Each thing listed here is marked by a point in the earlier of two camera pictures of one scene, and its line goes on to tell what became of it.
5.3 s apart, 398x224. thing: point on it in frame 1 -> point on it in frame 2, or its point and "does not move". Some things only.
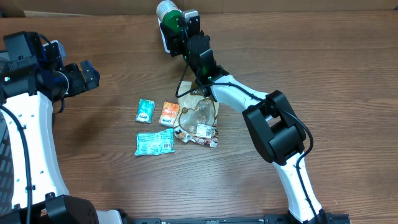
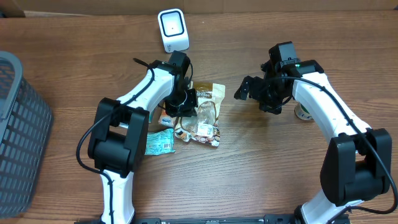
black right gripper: (176, 42) -> (255, 84)
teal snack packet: (150, 143) does not move
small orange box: (169, 113) does not move
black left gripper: (81, 85) -> (188, 111)
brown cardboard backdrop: (48, 8) does not move
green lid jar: (170, 15) -> (302, 112)
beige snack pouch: (198, 117) does not move
